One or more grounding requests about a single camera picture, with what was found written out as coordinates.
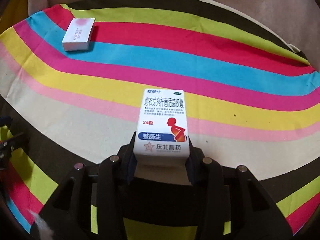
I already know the white red-blue medicine box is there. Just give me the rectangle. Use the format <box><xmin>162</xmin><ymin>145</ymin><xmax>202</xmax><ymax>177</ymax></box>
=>
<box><xmin>133</xmin><ymin>88</ymin><xmax>190</xmax><ymax>167</ymax></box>

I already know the white pink-stained box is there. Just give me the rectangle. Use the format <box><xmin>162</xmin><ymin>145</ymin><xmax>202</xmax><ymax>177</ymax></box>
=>
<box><xmin>62</xmin><ymin>18</ymin><xmax>95</xmax><ymax>51</ymax></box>

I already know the colourful striped cloth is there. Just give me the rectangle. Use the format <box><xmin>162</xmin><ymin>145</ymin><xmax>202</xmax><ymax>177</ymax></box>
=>
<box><xmin>1</xmin><ymin>0</ymin><xmax>319</xmax><ymax>239</ymax></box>

